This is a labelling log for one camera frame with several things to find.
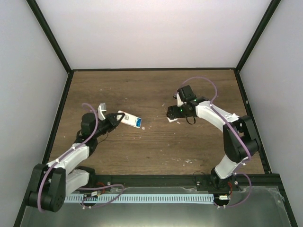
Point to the white remote control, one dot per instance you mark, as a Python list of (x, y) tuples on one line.
[(129, 119)]

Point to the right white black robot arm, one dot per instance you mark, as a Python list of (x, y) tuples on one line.
[(240, 138)]

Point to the blue battery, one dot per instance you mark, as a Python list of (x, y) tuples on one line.
[(138, 122)]

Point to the black aluminium frame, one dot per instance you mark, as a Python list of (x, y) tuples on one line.
[(267, 179)]

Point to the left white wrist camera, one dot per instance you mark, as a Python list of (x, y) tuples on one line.
[(102, 111)]

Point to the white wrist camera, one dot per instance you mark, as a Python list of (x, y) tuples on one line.
[(178, 99), (102, 111)]

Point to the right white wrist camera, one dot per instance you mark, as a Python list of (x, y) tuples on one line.
[(178, 99)]

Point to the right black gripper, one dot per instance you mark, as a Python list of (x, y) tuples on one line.
[(173, 113)]

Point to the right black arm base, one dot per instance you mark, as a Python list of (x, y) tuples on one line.
[(213, 183)]

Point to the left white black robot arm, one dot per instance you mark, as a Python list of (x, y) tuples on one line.
[(50, 183)]

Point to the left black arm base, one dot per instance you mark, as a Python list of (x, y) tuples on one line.
[(96, 180)]

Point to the white battery cover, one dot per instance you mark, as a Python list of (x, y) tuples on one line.
[(172, 120)]

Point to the light blue slotted cable duct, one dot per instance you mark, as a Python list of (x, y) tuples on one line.
[(142, 198)]

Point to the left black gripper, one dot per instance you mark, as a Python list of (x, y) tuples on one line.
[(112, 121)]

